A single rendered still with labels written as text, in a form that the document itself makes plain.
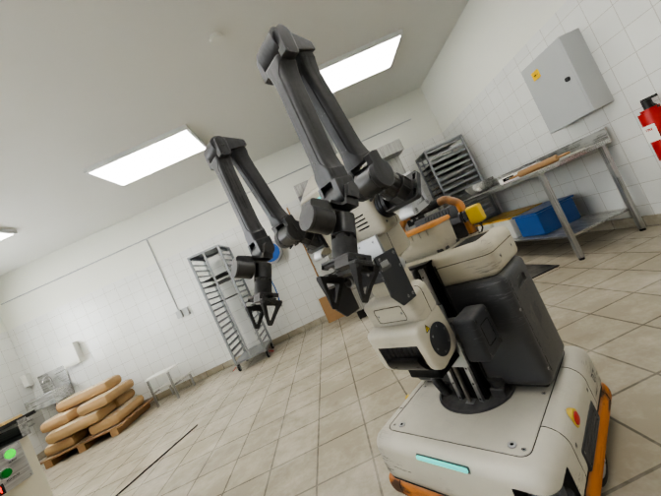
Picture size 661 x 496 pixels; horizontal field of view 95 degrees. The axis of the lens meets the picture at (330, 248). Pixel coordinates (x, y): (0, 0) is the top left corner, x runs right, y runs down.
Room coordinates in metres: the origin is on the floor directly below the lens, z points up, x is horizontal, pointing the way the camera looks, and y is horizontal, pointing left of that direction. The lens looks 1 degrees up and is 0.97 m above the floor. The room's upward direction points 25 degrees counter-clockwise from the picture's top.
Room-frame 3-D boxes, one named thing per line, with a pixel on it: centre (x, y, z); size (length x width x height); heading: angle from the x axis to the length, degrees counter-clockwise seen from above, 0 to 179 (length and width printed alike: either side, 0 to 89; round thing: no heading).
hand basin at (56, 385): (4.84, 4.97, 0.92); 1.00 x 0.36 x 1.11; 92
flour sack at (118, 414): (4.47, 3.85, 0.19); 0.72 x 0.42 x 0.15; 6
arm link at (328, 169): (0.71, -0.07, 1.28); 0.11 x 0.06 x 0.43; 41
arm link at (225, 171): (1.03, 0.21, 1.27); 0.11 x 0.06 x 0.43; 42
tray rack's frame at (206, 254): (4.70, 1.74, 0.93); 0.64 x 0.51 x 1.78; 5
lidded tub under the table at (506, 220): (3.78, -2.26, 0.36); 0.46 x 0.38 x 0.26; 92
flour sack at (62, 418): (4.45, 4.41, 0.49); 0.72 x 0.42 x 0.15; 2
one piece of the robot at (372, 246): (0.98, -0.06, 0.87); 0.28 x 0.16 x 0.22; 41
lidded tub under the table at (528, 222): (3.33, -2.28, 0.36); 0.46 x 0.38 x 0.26; 94
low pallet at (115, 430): (4.44, 4.14, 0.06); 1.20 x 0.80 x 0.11; 94
